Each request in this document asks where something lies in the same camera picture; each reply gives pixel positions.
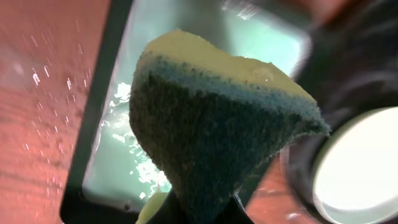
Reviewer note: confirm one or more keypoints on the mint green plate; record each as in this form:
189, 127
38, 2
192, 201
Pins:
355, 172

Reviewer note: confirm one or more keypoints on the rectangular green soapy tray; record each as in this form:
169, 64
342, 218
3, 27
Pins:
110, 177

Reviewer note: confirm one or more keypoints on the round black tray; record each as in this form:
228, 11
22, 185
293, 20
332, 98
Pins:
351, 69

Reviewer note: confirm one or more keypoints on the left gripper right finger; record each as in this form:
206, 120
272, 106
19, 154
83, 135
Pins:
233, 213

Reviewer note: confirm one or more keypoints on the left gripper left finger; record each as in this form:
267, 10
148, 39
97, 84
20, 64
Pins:
170, 211

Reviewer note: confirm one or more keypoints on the dark green scrub sponge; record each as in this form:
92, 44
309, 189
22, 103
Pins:
208, 119

